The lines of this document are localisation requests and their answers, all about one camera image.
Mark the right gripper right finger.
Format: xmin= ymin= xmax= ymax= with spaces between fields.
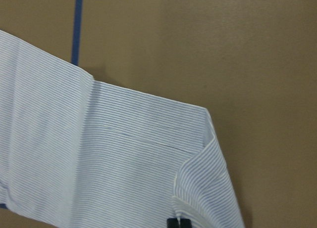
xmin=180 ymin=219 xmax=191 ymax=228

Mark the light blue striped shirt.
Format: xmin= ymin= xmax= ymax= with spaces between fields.
xmin=0 ymin=32 xmax=244 ymax=228

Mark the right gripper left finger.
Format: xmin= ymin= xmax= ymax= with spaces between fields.
xmin=166 ymin=218 xmax=179 ymax=228

